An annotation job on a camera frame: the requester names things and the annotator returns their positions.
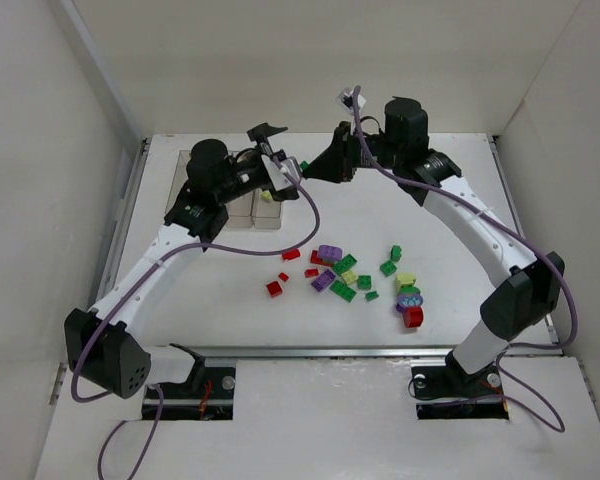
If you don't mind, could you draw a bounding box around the green lego brick tall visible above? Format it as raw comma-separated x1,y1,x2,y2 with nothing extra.
390,245,403,262

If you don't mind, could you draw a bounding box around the green square lego brick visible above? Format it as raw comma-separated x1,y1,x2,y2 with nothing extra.
380,260,397,277

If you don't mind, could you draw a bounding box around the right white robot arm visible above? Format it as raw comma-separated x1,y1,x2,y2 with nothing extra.
303,90,565,389

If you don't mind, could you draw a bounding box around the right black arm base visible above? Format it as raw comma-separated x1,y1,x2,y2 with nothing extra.
408,365,509,420

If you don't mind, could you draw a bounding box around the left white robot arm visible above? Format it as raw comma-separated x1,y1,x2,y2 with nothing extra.
64,123,299,399

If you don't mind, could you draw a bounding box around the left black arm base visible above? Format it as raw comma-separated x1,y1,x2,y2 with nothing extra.
160,359,236,421

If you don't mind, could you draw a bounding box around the clear container far left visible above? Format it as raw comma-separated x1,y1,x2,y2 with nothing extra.
165,150,190,213

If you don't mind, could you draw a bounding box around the clear container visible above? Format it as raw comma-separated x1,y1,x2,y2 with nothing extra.
226,193,254,229
165,150,190,213
252,192,283,231

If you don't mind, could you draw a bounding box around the clear container far right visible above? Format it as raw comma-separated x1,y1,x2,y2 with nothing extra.
252,192,283,231

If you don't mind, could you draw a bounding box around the red round lego piece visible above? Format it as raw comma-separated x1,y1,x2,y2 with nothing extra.
281,248,301,261

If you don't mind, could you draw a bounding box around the purple rounded lego brick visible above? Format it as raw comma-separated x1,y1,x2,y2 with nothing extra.
317,244,343,263

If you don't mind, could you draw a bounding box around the red flat lego brick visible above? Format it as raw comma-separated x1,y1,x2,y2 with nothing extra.
310,250,334,267

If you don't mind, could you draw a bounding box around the yellow square lego brick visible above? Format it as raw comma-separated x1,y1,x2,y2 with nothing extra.
341,270,358,285

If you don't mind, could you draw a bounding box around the purple flat lego brick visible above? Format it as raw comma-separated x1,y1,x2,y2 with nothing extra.
311,269,337,293

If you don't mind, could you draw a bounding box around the green lettered lego brick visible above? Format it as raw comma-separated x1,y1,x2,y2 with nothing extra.
357,275,373,291

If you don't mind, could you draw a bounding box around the green long lego brick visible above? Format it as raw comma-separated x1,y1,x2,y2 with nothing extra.
329,280,357,303

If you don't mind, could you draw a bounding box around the red slope lego brick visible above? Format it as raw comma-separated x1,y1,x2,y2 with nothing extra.
266,281,284,298

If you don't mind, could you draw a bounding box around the yellow rounded lego brick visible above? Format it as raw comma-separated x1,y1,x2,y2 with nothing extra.
395,272,417,291

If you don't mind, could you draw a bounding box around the red cylinder lego brick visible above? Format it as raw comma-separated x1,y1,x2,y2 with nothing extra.
403,306,424,329

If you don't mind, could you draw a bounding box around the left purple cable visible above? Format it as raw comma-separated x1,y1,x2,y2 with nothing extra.
69,154,321,474

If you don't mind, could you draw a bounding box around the purple cable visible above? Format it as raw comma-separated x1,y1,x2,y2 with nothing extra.
350,85,579,433
69,154,321,474

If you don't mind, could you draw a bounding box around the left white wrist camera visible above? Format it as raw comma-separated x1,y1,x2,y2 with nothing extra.
261,155,301,202

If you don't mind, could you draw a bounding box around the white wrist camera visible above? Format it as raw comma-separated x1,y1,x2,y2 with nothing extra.
336,88,366,115
261,155,301,202

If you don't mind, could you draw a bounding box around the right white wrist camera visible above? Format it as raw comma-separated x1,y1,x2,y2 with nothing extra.
336,88,366,115

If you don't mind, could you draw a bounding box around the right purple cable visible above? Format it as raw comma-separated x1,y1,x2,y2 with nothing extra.
350,85,579,433

